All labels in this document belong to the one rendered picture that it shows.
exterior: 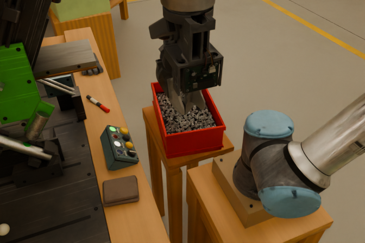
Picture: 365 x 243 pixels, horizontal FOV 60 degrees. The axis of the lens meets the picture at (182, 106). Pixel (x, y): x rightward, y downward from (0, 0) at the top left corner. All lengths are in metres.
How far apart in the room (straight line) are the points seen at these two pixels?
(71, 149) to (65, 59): 0.29
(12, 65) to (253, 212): 0.74
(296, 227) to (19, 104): 0.83
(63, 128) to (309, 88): 2.29
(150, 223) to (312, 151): 0.45
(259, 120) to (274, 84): 2.15
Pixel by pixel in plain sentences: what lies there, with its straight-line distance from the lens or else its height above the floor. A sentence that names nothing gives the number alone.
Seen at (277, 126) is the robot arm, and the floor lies 1.15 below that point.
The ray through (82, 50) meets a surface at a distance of 1.12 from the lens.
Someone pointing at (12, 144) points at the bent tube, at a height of 1.03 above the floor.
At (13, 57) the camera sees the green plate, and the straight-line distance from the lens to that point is 0.93.
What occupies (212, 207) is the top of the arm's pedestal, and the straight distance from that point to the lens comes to 0.97.
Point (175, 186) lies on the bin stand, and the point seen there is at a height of 0.66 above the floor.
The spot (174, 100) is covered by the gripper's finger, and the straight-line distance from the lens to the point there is 0.54.
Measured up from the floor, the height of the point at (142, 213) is 0.90.
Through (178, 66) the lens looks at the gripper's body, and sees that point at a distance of 0.43.
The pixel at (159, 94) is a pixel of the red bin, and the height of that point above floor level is 0.88.
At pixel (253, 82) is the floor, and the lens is 2.92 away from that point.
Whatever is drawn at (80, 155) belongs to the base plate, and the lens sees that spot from 1.06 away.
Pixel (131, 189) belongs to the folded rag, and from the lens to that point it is 0.91.
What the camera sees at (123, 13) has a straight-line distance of 4.01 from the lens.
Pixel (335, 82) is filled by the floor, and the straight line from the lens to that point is 3.17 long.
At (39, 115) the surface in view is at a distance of 0.94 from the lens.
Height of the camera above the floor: 1.67
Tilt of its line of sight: 40 degrees down
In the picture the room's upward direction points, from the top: straight up
